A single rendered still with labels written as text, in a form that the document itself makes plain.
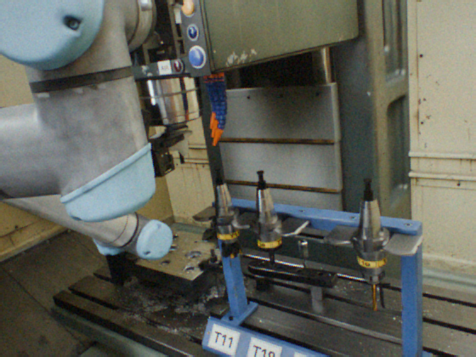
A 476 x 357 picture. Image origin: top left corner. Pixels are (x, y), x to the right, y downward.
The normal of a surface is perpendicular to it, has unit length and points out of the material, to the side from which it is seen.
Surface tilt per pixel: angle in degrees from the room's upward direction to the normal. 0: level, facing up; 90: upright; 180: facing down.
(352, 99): 90
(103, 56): 89
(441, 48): 90
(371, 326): 0
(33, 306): 23
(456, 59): 90
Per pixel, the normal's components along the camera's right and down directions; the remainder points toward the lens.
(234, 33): 0.80, 0.08
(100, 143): 0.39, 0.25
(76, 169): -0.18, 0.37
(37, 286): 0.22, -0.80
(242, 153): -0.58, 0.33
